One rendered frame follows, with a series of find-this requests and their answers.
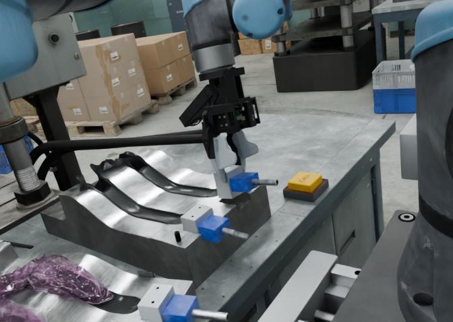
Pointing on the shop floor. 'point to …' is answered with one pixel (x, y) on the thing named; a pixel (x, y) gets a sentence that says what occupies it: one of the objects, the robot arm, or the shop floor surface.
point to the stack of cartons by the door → (267, 46)
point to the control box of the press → (52, 87)
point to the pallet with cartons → (166, 65)
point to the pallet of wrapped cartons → (106, 89)
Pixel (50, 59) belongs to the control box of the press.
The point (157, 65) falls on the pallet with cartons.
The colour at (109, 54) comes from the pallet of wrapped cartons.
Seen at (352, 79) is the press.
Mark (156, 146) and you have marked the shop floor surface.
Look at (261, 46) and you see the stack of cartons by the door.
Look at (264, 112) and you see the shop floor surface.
